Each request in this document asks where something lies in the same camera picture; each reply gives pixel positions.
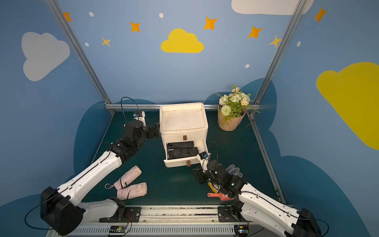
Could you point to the white drawer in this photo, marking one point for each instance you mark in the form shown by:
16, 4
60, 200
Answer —
200, 144

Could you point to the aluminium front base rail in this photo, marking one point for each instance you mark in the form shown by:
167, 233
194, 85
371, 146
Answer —
165, 220

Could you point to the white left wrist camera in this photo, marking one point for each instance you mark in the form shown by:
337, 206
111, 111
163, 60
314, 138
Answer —
140, 116

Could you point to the tan ribbed flower pot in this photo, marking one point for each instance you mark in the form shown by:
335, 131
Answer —
230, 124

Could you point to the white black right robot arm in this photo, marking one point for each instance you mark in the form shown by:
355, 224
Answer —
255, 206

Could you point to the pink plastic scoop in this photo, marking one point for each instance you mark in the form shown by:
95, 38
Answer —
221, 196

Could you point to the aluminium frame post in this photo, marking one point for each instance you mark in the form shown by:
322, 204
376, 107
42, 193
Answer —
70, 35
288, 33

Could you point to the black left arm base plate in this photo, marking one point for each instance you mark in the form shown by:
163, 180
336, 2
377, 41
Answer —
131, 214

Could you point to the aluminium frame left floor rail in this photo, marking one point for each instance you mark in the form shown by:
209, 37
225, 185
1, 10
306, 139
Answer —
102, 139

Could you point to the aluminium frame right post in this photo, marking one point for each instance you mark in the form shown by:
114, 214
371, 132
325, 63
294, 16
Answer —
288, 33

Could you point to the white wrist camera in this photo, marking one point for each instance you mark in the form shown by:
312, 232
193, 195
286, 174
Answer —
140, 116
204, 158

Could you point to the aluminium frame floor rail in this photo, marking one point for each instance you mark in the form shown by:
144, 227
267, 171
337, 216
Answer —
102, 139
268, 164

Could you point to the aluminium frame left post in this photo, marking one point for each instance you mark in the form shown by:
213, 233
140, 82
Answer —
70, 35

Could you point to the aluminium frame back rail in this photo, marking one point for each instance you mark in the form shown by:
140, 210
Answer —
148, 106

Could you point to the white and green flowers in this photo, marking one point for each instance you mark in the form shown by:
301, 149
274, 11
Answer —
233, 103

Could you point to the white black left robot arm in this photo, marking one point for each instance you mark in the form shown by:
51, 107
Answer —
62, 208

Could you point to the aluminium frame right floor rail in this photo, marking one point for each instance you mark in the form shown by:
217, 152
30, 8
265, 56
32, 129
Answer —
268, 164

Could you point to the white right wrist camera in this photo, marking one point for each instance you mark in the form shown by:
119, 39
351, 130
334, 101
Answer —
204, 158

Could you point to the blue dotted work glove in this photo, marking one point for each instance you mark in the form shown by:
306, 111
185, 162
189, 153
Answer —
222, 182

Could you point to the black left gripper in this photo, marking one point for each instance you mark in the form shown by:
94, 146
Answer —
154, 131

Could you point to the white three drawer cabinet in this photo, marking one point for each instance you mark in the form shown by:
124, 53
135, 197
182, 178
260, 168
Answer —
183, 122

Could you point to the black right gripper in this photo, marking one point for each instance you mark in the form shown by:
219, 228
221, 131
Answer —
200, 175

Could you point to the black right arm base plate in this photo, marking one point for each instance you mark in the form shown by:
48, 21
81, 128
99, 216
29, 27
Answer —
227, 214

